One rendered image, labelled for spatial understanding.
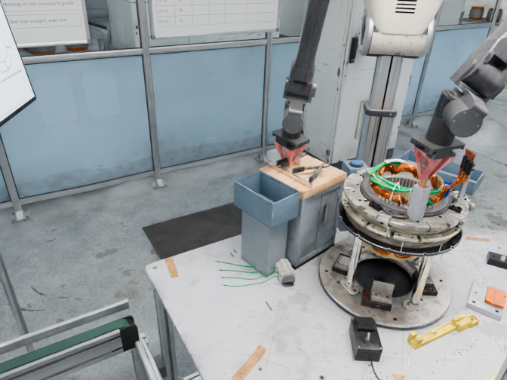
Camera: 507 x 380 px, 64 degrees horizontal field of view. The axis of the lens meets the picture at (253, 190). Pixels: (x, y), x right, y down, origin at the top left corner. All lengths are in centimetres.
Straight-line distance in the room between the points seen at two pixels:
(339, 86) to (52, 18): 201
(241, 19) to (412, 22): 196
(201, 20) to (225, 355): 245
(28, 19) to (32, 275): 147
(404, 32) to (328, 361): 100
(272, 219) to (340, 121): 238
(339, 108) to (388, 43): 196
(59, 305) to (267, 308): 149
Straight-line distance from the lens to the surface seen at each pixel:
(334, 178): 125
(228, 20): 319
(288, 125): 111
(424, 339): 121
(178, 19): 303
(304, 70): 110
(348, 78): 334
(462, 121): 86
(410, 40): 146
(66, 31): 286
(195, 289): 124
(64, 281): 260
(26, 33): 284
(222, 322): 115
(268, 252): 122
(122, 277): 252
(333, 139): 348
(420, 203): 103
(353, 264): 119
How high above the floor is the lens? 164
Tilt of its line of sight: 30 degrees down
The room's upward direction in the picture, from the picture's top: 2 degrees clockwise
